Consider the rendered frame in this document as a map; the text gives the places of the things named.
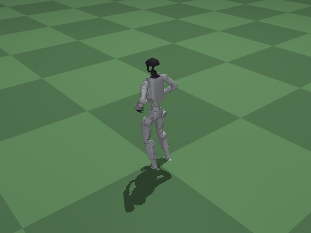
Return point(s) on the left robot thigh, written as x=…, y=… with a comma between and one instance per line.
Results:
x=147, y=122

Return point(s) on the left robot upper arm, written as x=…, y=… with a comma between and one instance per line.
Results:
x=143, y=92

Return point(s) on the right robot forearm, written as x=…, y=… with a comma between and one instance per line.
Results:
x=168, y=89

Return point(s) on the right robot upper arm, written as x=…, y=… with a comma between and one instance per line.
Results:
x=168, y=80

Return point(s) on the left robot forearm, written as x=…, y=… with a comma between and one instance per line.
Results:
x=138, y=106

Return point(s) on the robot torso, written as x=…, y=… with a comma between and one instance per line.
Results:
x=155, y=94

